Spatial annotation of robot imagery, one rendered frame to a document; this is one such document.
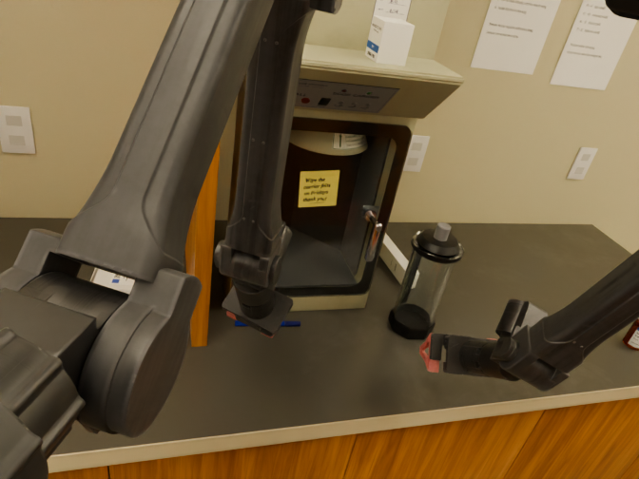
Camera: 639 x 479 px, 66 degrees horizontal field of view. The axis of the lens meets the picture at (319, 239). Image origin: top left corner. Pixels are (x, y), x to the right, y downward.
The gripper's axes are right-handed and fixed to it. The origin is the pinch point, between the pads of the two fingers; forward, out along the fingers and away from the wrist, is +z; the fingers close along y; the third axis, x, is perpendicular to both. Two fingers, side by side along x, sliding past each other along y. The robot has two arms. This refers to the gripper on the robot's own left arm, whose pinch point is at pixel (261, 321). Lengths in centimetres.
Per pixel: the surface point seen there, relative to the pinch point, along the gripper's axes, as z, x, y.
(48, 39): -11, -31, 71
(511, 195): 50, -92, -39
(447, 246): 0.7, -31.1, -24.7
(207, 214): -15.2, -7.9, 13.6
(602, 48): 10, -121, -43
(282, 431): 5.2, 13.8, -11.9
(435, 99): -25.4, -40.1, -12.3
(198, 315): 3.8, 3.2, 12.1
